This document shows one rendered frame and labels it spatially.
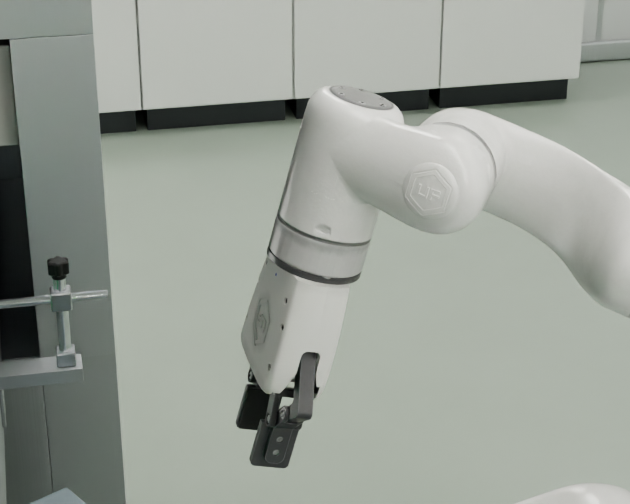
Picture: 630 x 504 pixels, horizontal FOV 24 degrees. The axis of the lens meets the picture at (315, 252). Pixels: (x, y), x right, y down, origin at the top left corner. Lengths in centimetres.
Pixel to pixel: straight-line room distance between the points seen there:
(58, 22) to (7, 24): 7
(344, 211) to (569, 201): 17
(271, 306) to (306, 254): 6
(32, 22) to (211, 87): 302
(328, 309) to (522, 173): 18
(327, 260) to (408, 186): 9
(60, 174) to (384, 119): 104
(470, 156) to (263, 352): 23
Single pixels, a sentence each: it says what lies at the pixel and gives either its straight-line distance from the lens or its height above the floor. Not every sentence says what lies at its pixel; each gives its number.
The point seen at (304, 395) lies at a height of 125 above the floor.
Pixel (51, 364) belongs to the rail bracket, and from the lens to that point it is 194.
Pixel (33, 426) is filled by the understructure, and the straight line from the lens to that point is 223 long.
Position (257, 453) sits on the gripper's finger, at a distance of 116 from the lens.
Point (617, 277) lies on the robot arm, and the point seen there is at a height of 137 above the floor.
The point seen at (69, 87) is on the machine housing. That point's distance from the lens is 200.
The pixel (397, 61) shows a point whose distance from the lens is 507.
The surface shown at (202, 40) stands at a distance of 491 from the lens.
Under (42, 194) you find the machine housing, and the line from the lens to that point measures 205.
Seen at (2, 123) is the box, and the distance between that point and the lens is 212.
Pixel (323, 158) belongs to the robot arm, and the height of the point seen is 143.
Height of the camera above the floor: 183
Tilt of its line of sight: 26 degrees down
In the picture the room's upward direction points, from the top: straight up
